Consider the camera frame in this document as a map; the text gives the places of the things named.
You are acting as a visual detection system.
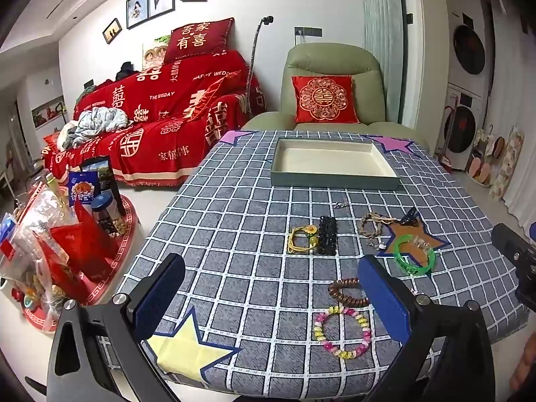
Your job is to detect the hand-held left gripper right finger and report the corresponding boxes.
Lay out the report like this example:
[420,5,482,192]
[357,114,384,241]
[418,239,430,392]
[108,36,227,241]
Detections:
[358,255,509,402]

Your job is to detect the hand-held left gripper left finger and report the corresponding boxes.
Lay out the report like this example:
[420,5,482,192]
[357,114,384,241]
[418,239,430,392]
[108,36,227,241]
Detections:
[46,253,187,402]

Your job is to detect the green plastic bracelet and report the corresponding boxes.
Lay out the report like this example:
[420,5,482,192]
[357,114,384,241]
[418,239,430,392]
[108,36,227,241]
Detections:
[393,234,437,277]

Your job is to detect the brown spiral hair tie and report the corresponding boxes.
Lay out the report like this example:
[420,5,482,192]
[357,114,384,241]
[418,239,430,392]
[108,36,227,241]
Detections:
[328,277,371,307]

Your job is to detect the pastel bead bracelet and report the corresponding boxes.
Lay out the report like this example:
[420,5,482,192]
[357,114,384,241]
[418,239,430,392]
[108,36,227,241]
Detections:
[312,307,373,360]

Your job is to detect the black bead bracelet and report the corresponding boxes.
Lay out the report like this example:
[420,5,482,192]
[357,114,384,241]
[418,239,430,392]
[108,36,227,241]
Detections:
[317,216,338,255]

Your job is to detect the yellow flower bracelet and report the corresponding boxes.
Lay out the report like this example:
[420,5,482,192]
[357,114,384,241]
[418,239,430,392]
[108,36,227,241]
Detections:
[287,225,321,254]

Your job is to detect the grey tray with cream inside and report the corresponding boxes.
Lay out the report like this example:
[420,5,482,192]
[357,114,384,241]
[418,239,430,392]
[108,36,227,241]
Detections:
[270,136,400,191]

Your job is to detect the person's right hand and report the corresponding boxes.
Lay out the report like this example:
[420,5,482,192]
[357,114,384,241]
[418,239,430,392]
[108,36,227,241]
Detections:
[509,334,536,391]

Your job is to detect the yellow star sticker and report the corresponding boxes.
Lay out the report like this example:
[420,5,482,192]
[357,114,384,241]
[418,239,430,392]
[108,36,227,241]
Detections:
[148,306,244,390]

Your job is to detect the brown star sticker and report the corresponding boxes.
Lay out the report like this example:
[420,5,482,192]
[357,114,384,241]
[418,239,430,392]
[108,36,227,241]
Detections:
[375,220,451,266]

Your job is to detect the patterned floor panel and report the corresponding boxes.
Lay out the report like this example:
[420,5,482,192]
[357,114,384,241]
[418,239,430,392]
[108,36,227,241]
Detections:
[490,130,525,202]

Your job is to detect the red gift packets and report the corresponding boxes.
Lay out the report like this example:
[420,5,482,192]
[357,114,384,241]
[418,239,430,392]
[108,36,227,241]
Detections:
[50,205,112,281]

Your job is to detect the glass jar with dark lid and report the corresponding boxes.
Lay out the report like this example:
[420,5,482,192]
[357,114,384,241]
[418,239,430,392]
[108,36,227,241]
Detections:
[91,193,122,235]

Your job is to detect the rack of slippers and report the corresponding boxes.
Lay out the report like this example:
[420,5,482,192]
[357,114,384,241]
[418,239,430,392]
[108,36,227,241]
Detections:
[467,126,505,187]

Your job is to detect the grey checked tablecloth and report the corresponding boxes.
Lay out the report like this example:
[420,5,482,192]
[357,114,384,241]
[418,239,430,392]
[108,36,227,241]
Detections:
[115,129,530,396]

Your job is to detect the blue snack box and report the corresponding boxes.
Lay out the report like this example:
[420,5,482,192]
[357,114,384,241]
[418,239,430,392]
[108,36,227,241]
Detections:
[68,172,97,218]

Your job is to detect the black gift box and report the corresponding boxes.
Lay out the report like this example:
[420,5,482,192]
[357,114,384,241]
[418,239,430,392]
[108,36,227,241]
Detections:
[79,156,126,214]

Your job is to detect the clear bag of snacks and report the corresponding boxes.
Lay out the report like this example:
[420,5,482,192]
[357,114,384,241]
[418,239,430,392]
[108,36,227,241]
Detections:
[0,184,80,319]

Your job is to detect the white washing machine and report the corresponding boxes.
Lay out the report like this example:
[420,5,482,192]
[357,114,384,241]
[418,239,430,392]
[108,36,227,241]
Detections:
[435,84,490,172]

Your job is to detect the purple star sticker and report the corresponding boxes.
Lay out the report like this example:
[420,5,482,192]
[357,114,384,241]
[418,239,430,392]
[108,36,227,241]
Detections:
[368,135,415,155]
[221,130,256,145]

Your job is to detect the pile of grey clothes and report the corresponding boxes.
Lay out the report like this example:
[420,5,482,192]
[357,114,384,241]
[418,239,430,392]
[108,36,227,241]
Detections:
[56,107,135,150]

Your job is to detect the red printed sofa blanket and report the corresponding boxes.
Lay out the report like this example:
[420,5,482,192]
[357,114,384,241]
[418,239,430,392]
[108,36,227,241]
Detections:
[42,49,266,189]

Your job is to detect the red embroidered cushion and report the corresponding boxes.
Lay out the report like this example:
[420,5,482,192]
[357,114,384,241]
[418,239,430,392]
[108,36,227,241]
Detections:
[291,75,361,124]

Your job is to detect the white dryer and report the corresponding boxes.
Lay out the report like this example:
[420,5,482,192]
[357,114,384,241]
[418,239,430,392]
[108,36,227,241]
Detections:
[444,0,495,88]

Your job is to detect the cartoon print pillow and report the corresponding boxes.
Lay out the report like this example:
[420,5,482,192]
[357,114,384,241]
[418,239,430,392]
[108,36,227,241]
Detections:
[141,36,172,70]

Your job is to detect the green armchair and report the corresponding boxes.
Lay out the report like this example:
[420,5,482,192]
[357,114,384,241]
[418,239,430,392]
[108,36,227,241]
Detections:
[241,44,430,151]

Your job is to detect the gooseneck phone holder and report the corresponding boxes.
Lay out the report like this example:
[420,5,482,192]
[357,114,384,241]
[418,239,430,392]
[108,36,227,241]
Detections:
[245,16,275,114]

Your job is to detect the red cushion with gold characters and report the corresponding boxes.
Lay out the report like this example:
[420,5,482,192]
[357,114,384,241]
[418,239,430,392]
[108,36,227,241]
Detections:
[162,17,235,64]

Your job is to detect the pale green curtain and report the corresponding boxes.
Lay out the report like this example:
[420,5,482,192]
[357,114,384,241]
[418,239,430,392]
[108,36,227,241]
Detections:
[359,0,405,76]

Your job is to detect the braided rope bracelet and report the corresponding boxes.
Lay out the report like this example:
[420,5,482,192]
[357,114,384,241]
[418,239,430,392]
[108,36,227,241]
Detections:
[358,212,384,239]

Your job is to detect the small dark picture frame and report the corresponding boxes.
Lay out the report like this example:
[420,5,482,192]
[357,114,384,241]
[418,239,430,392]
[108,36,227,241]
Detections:
[103,18,122,45]

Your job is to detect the portrait picture frame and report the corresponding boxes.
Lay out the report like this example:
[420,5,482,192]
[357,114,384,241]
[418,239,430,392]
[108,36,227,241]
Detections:
[126,0,149,30]

